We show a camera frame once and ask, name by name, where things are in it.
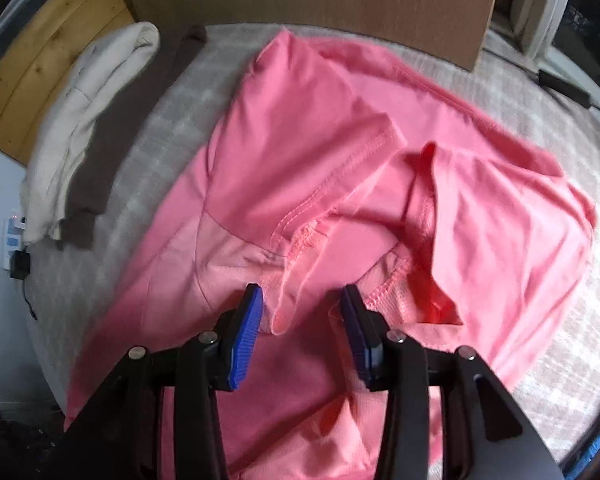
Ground white power strip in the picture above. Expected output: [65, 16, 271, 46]
[2, 215, 28, 271]

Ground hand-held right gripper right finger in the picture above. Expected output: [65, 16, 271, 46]
[340, 284, 563, 480]

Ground black plug adapter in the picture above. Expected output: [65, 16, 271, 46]
[10, 252, 32, 281]

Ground black power brick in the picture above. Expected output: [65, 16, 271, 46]
[536, 69, 593, 109]

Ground cream folded garment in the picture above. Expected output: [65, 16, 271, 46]
[22, 22, 161, 241]

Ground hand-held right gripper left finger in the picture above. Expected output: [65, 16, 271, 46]
[62, 283, 265, 480]

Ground white door frame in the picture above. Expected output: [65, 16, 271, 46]
[507, 0, 576, 58]

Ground pink shirt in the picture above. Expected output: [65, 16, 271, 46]
[62, 30, 598, 480]

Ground shiny blue garment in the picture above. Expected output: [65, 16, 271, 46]
[565, 432, 600, 480]

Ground black cable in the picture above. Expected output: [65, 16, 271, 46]
[22, 279, 39, 322]

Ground brown folded garment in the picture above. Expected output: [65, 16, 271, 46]
[60, 25, 208, 248]

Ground pine plank panel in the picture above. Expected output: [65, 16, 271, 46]
[0, 0, 136, 166]

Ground checked beige mat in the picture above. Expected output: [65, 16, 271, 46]
[25, 22, 600, 463]

